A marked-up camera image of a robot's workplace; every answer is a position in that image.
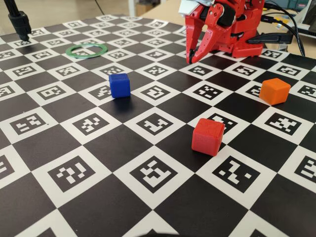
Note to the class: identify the blue cube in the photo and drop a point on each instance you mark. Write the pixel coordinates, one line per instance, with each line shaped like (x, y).
(119, 86)

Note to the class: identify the white table leg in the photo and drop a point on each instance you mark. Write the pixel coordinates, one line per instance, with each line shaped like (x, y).
(132, 7)

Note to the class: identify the cardboard box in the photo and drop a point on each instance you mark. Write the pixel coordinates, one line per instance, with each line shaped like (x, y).
(143, 10)

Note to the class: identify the orange cube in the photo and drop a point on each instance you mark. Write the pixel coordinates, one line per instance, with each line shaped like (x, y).
(274, 92)

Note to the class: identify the black white marker board mat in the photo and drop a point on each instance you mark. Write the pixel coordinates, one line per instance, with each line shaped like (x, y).
(123, 148)

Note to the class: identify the red cube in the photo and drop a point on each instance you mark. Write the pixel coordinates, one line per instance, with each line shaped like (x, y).
(207, 138)

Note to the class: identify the black usb plug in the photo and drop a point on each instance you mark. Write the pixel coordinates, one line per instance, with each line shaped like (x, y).
(270, 19)

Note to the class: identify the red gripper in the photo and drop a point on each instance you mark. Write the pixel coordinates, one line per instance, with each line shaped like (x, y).
(214, 13)

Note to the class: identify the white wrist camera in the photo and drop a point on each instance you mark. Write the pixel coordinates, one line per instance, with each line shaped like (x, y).
(190, 8)

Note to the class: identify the grey white device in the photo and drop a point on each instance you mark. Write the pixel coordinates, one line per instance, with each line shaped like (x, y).
(307, 14)

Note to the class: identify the red robot base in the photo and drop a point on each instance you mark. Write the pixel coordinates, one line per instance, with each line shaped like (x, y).
(247, 50)

